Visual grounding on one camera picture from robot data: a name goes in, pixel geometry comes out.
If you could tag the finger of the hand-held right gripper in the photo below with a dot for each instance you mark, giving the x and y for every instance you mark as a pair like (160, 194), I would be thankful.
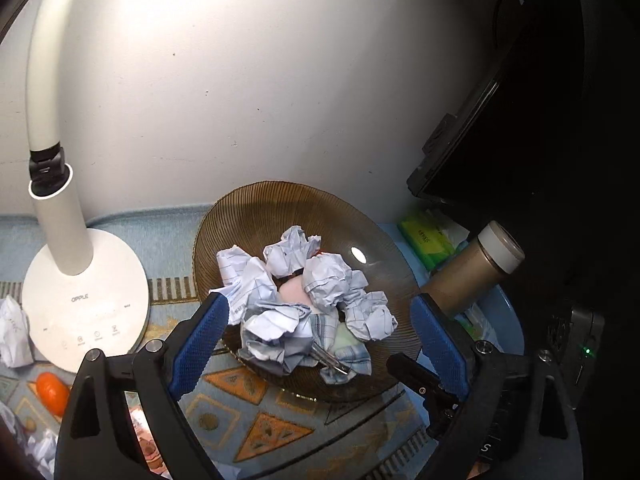
(415, 375)

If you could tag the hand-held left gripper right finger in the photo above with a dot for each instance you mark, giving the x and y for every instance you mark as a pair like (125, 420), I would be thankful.
(440, 345)

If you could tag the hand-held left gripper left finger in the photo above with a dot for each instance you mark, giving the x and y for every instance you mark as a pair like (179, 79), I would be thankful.
(200, 345)

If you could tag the amber ribbed glass bowl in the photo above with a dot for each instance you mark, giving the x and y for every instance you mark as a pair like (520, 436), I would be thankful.
(380, 270)

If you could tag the pastel plush popsicle toy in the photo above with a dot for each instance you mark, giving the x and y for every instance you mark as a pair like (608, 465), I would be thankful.
(292, 294)

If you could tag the pile of paper balls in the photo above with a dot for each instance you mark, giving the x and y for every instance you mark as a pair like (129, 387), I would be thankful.
(325, 280)

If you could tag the tangerine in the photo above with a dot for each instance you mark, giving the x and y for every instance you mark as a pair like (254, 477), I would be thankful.
(52, 394)

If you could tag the white paper ball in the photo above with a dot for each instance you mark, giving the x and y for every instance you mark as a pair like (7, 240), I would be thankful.
(42, 452)
(15, 330)

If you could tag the gold thermos bottle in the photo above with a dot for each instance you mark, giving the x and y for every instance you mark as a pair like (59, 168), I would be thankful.
(465, 272)

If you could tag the green tissue pack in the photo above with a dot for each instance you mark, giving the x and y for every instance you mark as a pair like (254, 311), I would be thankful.
(425, 237)

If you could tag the patterned blue woven mat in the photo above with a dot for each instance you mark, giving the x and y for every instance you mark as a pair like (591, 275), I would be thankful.
(280, 435)

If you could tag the white desk lamp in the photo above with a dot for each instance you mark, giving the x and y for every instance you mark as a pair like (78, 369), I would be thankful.
(85, 290)

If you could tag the grey device green light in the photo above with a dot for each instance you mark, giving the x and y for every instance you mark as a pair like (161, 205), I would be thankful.
(580, 340)

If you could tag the black monitor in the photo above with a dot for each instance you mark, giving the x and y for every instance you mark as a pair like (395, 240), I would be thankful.
(525, 135)

